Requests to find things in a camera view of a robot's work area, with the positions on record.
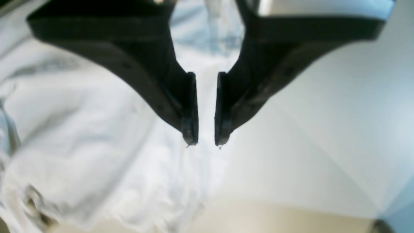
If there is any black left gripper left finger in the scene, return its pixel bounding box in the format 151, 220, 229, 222
27, 0, 199, 146

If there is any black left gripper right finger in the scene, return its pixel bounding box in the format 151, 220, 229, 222
214, 0, 395, 146

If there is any white t-shirt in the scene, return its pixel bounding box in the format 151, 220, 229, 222
1, 0, 242, 233

